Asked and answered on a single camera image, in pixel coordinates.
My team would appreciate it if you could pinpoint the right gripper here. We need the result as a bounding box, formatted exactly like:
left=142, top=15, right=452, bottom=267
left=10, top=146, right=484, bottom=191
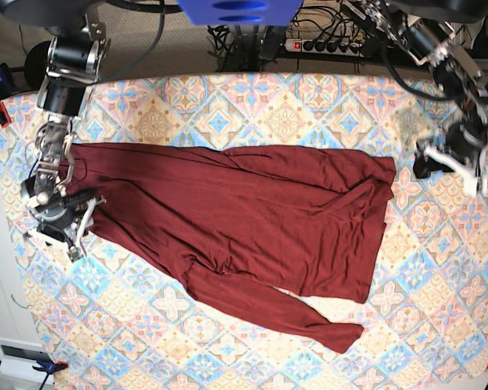
left=32, top=189, right=107, bottom=244

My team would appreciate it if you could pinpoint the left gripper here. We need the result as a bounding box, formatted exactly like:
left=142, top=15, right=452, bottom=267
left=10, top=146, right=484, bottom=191
left=413, top=120, right=488, bottom=179

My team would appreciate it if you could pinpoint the dark red t-shirt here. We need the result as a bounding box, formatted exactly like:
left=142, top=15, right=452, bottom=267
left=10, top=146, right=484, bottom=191
left=68, top=143, right=396, bottom=353

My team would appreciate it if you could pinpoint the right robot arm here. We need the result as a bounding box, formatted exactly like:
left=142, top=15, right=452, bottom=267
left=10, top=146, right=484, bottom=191
left=0, top=1, right=110, bottom=250

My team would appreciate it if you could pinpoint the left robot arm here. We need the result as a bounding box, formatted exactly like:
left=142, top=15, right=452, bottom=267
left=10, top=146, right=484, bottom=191
left=341, top=1, right=488, bottom=181

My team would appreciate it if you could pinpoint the black round stool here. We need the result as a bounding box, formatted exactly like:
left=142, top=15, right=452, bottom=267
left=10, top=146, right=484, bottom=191
left=24, top=41, right=51, bottom=90

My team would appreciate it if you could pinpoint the white power strip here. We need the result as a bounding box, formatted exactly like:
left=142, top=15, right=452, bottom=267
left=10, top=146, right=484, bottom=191
left=284, top=38, right=363, bottom=57

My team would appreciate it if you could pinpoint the blue orange clamp lower left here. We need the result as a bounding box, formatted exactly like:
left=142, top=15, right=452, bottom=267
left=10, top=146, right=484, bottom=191
left=0, top=358, right=68, bottom=389

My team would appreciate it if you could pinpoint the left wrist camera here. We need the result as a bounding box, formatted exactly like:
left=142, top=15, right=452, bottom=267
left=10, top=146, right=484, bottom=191
left=463, top=175, right=488, bottom=197

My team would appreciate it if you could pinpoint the white wall socket box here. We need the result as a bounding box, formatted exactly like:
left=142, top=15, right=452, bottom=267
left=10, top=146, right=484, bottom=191
left=0, top=337, right=51, bottom=384

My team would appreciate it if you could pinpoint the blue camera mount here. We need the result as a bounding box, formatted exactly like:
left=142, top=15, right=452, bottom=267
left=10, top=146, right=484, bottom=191
left=177, top=0, right=303, bottom=26

